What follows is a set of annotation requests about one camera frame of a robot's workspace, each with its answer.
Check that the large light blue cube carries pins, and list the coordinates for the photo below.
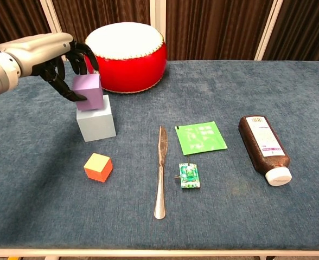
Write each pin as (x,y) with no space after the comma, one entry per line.
(97,127)

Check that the green sachet packet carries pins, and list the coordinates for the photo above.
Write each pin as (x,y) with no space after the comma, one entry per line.
(200,138)

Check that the purple cube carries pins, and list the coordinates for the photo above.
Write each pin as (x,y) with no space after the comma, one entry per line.
(90,92)

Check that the small orange cube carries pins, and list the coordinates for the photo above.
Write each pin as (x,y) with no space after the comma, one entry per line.
(97,168)

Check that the blue table mat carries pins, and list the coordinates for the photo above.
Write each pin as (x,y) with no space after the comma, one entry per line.
(230,94)

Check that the brown bottle white cap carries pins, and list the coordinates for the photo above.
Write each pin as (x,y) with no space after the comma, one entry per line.
(265,140)

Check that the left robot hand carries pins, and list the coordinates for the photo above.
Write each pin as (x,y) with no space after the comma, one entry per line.
(40,51)

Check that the red drum white skin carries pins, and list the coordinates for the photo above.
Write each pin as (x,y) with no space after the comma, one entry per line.
(132,67)

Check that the small green circuit board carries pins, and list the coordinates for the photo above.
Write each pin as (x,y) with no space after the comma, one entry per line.
(189,176)

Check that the metal butter knife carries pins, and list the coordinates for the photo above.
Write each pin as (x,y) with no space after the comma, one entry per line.
(162,143)

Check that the white partition post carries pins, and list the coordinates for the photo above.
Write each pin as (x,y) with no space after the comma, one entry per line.
(268,29)
(158,13)
(47,13)

